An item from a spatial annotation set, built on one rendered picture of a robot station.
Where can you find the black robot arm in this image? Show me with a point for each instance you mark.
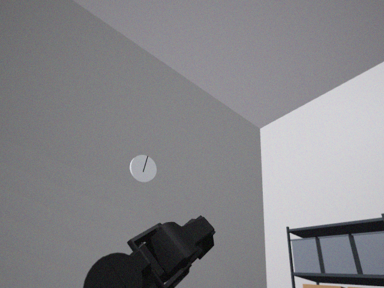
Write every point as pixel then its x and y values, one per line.
pixel 167 255

